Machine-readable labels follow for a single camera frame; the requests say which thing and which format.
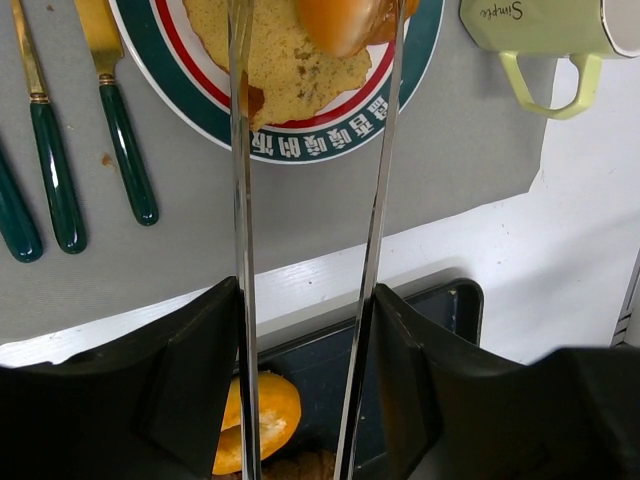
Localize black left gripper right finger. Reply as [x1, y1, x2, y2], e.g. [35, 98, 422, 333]
[374, 285, 639, 479]

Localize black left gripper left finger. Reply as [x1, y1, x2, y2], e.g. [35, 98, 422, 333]
[1, 278, 239, 479]

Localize orange bread roll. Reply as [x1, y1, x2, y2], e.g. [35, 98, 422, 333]
[296, 0, 383, 57]

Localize metal food tongs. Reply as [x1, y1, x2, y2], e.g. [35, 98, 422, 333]
[227, 1, 406, 479]

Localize dark brown chocolate bread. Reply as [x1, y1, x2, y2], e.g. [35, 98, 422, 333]
[262, 450, 336, 480]

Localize orange glazed donut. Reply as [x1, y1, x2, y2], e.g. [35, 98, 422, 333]
[212, 371, 302, 475]

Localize grey placemat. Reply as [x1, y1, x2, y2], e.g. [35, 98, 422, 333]
[1, 1, 546, 342]

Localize white plate teal rim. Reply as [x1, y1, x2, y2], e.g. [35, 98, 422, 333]
[110, 1, 445, 164]

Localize pale green mug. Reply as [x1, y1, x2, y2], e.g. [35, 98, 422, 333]
[459, 0, 639, 120]

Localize aluminium rail right side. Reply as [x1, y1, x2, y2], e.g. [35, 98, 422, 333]
[610, 254, 640, 348]

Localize gold fork green handle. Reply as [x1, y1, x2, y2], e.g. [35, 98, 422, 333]
[10, 0, 88, 254]

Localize gold spoon green handle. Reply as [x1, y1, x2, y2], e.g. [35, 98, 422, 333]
[0, 150, 44, 263]

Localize gold knife green handle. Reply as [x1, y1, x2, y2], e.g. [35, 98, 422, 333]
[74, 0, 159, 226]

